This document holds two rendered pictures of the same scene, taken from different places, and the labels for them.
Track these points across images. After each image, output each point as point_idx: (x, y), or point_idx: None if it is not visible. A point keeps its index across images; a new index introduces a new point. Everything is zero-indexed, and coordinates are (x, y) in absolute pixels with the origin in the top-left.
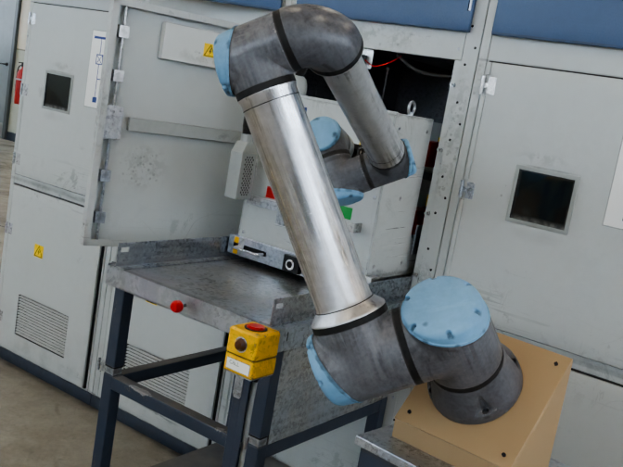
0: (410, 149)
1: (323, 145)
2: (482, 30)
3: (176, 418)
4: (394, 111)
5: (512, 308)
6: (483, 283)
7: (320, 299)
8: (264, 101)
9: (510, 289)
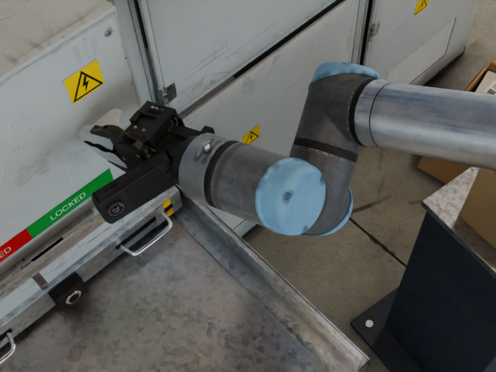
0: (378, 74)
1: (319, 207)
2: None
3: None
4: (109, 9)
5: (239, 41)
6: (204, 51)
7: None
8: None
9: (233, 29)
